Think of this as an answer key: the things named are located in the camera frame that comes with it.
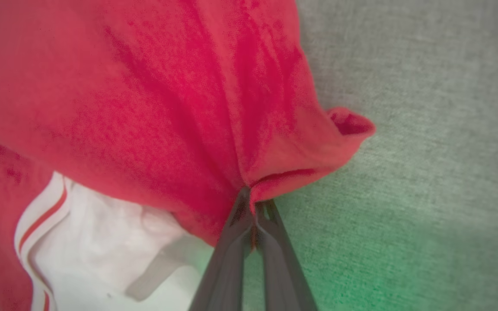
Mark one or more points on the grey fabric sofa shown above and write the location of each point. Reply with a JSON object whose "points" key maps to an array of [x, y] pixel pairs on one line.
{"points": [[426, 151]]}

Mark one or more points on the red and white garment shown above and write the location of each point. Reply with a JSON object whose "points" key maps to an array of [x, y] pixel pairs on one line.
{"points": [[145, 108]]}

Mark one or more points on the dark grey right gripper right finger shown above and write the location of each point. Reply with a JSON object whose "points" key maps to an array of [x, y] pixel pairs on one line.
{"points": [[283, 272]]}

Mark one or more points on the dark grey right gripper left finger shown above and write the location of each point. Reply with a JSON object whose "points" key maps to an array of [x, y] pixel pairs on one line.
{"points": [[227, 263]]}

